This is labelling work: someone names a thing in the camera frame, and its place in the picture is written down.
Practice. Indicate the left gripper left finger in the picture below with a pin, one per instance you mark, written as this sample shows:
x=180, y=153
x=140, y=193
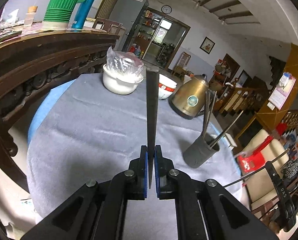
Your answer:
x=96, y=210

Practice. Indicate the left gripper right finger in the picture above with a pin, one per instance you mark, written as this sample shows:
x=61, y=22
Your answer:
x=205, y=210

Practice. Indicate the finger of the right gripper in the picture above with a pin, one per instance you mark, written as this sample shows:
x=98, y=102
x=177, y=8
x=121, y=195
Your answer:
x=284, y=214

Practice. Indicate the grey metal utensil cup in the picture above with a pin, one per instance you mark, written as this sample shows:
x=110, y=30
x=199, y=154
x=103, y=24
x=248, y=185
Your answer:
x=200, y=151

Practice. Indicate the red plastic child chair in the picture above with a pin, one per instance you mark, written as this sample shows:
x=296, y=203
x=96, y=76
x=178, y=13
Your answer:
x=252, y=160

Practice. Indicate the grey table cloth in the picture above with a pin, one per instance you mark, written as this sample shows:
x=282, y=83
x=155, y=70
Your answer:
x=92, y=133

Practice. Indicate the wooden stair railing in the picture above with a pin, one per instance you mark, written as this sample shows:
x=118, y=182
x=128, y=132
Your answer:
x=249, y=101

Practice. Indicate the gold electric kettle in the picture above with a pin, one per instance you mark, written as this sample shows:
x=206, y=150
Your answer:
x=189, y=100

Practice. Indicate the blue table cover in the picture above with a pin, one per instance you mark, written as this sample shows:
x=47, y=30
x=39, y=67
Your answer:
x=45, y=107

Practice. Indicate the red white stacked bowls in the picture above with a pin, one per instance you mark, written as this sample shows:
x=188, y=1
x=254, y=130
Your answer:
x=166, y=87

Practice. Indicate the white plastic basin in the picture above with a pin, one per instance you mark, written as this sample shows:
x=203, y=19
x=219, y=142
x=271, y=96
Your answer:
x=115, y=85

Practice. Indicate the wooden chair by door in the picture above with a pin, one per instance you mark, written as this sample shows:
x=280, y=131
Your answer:
x=180, y=68

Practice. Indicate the clear bag with bowls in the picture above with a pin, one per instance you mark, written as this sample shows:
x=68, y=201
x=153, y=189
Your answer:
x=125, y=64

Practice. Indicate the dark carved wooden sideboard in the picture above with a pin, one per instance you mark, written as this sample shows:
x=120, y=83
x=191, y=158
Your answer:
x=32, y=65

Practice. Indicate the dark wooden chair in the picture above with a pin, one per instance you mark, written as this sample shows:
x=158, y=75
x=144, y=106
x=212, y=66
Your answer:
x=109, y=26

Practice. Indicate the blue thermos bottle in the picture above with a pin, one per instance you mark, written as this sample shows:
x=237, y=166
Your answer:
x=82, y=13

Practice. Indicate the grey refrigerator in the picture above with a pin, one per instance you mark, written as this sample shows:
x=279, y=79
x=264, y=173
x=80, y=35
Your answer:
x=128, y=13

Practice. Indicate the green thermos jug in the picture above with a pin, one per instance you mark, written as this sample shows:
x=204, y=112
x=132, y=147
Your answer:
x=58, y=14

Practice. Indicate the wall calendar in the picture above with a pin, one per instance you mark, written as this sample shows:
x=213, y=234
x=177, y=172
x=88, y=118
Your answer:
x=281, y=92

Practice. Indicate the framed wall picture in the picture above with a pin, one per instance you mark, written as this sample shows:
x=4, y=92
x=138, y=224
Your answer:
x=207, y=45

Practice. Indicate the round wall clock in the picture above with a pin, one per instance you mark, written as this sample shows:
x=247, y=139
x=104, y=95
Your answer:
x=166, y=9

